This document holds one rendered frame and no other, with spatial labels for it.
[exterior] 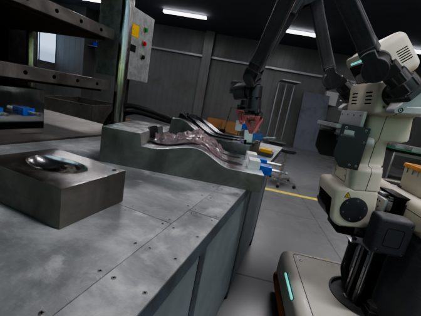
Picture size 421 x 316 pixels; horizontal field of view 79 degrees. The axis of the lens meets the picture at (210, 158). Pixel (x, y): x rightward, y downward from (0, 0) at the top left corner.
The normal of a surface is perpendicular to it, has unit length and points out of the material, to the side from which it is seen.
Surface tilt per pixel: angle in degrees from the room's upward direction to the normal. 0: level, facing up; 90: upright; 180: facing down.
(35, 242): 0
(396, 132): 90
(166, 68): 90
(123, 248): 0
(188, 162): 90
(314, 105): 76
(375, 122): 90
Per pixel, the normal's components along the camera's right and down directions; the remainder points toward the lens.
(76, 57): -0.13, 0.20
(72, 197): 0.92, 0.25
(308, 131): -0.07, -0.04
